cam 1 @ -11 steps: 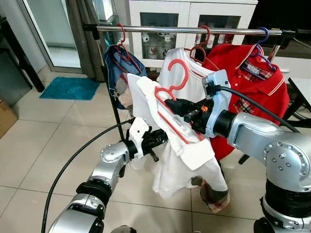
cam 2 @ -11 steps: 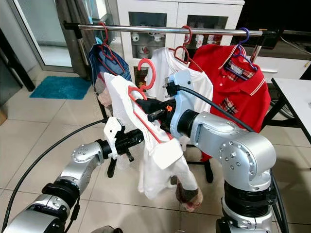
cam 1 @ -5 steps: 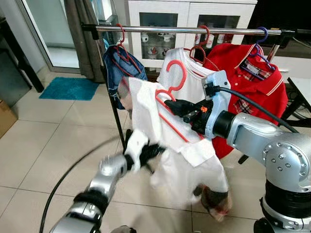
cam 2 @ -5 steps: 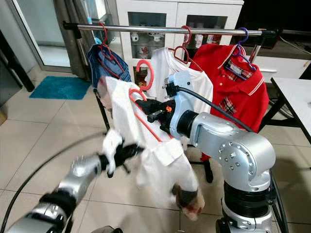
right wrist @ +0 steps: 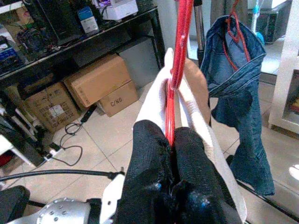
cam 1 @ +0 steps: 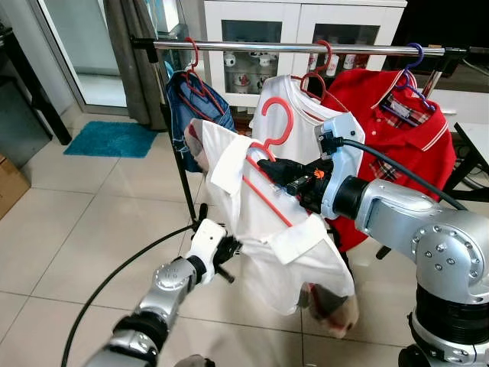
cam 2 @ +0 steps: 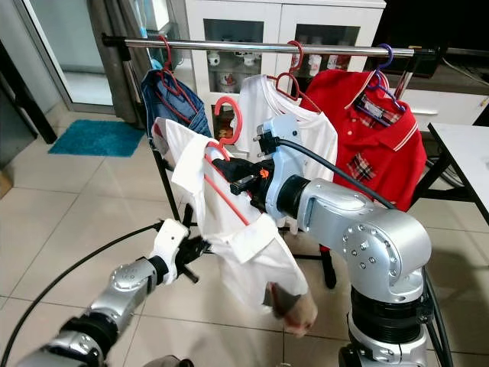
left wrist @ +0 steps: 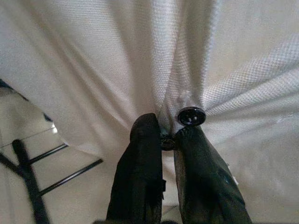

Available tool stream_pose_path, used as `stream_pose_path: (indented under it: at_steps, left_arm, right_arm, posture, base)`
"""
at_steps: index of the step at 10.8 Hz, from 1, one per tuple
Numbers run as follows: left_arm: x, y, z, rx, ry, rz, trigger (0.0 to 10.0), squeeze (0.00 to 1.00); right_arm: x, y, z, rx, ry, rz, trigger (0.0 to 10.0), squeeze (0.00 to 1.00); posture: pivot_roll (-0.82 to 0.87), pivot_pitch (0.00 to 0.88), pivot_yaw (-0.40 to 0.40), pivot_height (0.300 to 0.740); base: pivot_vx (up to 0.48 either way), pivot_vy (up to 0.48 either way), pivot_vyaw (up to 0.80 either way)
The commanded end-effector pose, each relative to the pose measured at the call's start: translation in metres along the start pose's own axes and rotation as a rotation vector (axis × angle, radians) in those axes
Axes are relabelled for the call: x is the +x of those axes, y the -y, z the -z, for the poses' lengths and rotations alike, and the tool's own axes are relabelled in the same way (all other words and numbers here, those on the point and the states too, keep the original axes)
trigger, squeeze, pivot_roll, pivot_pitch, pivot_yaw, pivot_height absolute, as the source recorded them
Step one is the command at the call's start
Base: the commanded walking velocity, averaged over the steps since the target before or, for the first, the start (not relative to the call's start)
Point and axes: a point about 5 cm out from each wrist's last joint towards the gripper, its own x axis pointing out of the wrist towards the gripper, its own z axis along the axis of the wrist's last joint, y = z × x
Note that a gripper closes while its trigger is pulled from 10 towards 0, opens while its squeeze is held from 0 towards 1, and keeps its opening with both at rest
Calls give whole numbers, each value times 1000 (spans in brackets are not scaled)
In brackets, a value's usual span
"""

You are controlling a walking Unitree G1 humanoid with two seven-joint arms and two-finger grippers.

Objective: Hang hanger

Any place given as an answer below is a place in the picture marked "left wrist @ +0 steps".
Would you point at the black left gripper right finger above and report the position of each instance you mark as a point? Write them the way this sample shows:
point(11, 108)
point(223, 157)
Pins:
point(203, 182)

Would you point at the black clothes rack chrome rail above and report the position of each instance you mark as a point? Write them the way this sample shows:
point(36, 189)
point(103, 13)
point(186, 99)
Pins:
point(28, 177)

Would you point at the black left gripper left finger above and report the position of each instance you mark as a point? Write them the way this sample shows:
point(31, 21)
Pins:
point(137, 175)

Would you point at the white shirt with colourful print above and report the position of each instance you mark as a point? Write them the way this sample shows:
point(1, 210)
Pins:
point(93, 58)

